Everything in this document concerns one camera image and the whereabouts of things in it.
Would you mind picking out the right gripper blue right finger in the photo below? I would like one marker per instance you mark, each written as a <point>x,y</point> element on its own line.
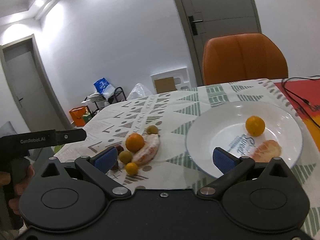
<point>234,170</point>

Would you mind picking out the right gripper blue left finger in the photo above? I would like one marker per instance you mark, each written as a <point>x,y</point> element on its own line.
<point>94,169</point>

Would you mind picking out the dark red passion fruit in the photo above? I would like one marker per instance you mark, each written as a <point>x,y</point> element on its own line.
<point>119,149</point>

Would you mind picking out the green-yellow fruit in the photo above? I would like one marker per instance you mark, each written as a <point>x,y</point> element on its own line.
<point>152,130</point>
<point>125,157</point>

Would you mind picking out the small peeled pomelo piece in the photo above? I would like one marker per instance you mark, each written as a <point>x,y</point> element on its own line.
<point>266,151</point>

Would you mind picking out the small yellow tangerine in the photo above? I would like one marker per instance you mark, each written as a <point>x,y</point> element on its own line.
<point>131,169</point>

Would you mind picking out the large back orange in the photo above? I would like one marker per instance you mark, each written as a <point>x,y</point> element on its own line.
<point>134,142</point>

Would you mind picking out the large orange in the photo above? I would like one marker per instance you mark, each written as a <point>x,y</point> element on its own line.
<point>255,126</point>
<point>134,142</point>

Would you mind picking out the large front orange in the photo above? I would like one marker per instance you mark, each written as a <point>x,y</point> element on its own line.
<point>255,126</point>

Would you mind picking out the large peeled pomelo piece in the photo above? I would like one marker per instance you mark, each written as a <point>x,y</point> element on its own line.
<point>148,151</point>

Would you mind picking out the white ceramic plate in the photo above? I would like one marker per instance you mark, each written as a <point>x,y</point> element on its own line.
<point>224,126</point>

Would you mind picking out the green carton box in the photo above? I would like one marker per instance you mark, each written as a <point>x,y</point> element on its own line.
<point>87,117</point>

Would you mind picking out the orange paper shopping bag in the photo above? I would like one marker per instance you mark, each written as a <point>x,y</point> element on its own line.
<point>77,115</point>

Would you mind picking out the patterned white tablecloth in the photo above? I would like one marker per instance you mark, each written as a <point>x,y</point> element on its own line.
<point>173,113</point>

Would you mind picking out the grey door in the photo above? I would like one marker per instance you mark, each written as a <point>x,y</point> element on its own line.
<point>220,18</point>
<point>30,86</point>

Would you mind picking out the black metal shoe rack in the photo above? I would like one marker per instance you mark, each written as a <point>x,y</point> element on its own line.
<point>96,102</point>

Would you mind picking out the blue and white plastic bag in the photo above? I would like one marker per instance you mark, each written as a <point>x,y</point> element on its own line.
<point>104,88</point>

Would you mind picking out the translucent plastic bag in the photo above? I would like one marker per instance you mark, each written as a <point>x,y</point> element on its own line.
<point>139,91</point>

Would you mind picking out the red and orange mat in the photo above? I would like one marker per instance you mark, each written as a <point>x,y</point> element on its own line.
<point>303,94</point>

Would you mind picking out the orange leather chair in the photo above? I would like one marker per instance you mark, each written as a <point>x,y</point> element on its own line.
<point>242,57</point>

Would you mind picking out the white foam packaging frame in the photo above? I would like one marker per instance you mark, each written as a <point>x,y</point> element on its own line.
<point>169,81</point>

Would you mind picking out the black door lock handle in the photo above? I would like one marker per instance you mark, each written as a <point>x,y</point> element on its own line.
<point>193,23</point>

